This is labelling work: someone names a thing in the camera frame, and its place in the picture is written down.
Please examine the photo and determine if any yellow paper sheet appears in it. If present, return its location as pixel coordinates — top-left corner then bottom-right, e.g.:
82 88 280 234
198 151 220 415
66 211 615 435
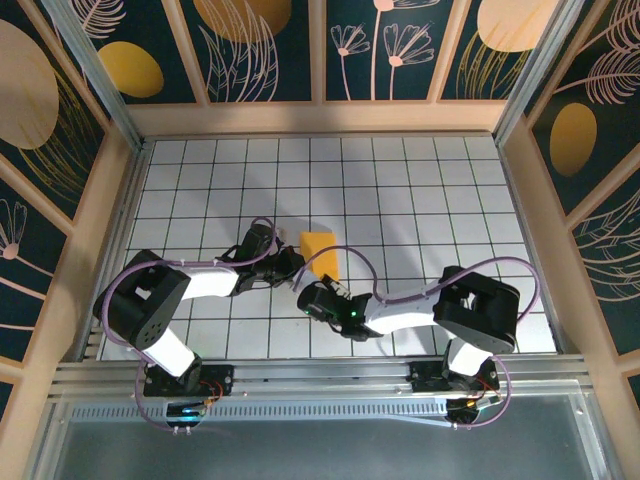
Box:
298 230 341 284

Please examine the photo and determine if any grey metal sheet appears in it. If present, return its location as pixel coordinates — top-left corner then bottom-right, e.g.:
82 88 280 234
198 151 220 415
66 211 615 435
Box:
29 394 621 480

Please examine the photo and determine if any aluminium mounting rail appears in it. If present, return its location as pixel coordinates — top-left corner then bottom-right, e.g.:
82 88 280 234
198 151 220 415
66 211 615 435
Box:
49 353 596 401

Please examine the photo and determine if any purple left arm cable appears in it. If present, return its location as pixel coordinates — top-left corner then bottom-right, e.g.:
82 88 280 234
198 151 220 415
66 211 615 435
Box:
102 216 281 432

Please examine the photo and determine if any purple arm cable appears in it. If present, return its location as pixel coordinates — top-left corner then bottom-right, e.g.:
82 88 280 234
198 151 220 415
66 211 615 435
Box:
102 216 281 432
293 244 544 431

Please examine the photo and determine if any slotted grey cable duct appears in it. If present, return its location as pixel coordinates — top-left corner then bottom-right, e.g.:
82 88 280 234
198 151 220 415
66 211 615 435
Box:
69 399 454 424

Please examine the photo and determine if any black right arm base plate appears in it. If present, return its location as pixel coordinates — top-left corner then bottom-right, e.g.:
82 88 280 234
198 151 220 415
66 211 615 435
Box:
408 360 501 395

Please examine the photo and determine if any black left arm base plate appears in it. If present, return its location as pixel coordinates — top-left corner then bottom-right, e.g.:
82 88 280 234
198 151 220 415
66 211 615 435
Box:
143 363 236 398

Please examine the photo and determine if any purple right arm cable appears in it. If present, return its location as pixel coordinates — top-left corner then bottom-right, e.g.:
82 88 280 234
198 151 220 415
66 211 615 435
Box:
293 244 544 431

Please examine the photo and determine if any aluminium frame post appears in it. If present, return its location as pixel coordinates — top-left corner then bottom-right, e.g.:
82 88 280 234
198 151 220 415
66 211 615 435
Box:
42 0 147 151
492 0 587 144

